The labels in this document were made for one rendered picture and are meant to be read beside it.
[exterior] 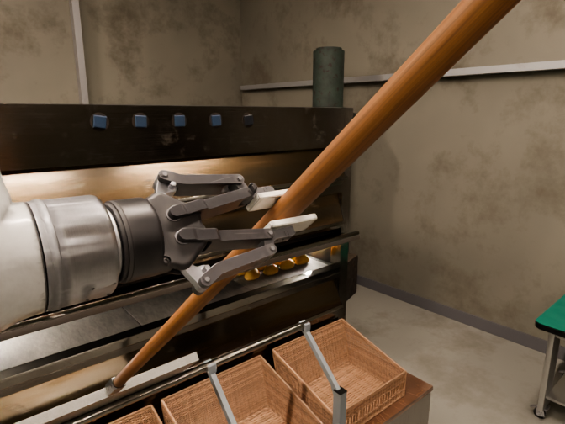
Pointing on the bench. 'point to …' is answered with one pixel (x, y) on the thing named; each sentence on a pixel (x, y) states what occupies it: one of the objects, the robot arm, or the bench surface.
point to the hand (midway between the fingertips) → (282, 212)
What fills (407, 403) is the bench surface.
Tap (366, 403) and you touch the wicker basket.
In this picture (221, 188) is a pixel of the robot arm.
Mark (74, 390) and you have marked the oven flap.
